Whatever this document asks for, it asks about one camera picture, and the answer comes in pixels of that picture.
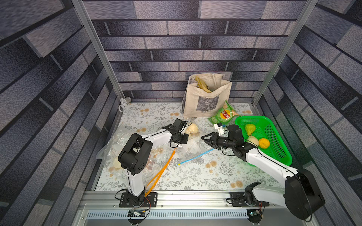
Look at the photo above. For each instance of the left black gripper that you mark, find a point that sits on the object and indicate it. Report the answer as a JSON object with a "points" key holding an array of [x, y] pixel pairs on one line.
{"points": [[185, 139]]}

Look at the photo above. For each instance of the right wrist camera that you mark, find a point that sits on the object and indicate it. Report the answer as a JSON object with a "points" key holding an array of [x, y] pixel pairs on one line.
{"points": [[220, 129]]}

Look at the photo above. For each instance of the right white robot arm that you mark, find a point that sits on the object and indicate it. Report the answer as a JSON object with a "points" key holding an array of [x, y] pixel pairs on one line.
{"points": [[299, 191]]}

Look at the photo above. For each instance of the green chips bag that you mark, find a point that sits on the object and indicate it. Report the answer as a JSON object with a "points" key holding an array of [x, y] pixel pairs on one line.
{"points": [[224, 115]]}

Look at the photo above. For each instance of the aluminium frame post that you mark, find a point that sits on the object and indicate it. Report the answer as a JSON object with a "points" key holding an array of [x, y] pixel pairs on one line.
{"points": [[88, 25], [304, 15]]}

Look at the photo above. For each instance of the circuit board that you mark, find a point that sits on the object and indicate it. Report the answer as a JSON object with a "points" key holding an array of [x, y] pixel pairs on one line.
{"points": [[133, 213], [254, 216]]}

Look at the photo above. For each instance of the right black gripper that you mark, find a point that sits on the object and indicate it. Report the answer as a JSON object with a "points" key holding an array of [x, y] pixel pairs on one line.
{"points": [[218, 141]]}

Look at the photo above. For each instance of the beige round fruit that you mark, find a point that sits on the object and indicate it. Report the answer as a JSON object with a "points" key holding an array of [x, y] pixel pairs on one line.
{"points": [[253, 140]]}

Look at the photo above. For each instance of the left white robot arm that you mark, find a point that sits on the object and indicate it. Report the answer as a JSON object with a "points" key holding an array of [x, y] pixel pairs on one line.
{"points": [[137, 189]]}

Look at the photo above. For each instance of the clear orange zip-top bag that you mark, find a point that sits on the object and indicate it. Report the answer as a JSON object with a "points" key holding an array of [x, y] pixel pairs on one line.
{"points": [[118, 141]]}

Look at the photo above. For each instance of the beige canvas tote bag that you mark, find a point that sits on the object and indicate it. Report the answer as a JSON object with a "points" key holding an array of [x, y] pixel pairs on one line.
{"points": [[197, 103]]}

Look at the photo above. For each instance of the left aluminium frame post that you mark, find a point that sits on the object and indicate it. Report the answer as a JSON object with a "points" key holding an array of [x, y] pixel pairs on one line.
{"points": [[88, 25]]}

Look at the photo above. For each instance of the white cup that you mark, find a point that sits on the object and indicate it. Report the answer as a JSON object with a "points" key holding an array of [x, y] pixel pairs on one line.
{"points": [[124, 102]]}

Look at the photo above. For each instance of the green plastic basket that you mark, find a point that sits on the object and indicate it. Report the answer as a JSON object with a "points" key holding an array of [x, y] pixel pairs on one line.
{"points": [[265, 129]]}

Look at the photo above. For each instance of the right circuit board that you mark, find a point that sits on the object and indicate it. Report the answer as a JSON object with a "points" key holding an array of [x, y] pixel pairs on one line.
{"points": [[254, 216]]}

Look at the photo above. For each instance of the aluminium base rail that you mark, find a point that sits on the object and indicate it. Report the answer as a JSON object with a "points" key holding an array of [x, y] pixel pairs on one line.
{"points": [[102, 205]]}

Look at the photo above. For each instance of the yellow pear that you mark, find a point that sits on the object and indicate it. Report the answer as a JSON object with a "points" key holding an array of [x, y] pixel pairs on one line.
{"points": [[264, 143]]}

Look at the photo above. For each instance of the yellow snack packet in tote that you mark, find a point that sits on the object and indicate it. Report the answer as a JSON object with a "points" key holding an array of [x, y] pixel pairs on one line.
{"points": [[202, 83]]}

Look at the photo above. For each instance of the clear bag of buns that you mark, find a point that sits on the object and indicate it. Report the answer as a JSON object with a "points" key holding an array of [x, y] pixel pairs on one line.
{"points": [[195, 147]]}

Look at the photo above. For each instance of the green fruit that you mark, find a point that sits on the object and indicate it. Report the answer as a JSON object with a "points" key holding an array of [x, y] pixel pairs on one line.
{"points": [[250, 129]]}

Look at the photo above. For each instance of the right aluminium frame post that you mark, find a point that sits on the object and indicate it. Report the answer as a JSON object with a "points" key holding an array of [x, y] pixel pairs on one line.
{"points": [[304, 15]]}

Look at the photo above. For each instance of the left circuit board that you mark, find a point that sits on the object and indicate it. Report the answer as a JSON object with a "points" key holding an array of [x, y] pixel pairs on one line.
{"points": [[133, 213]]}

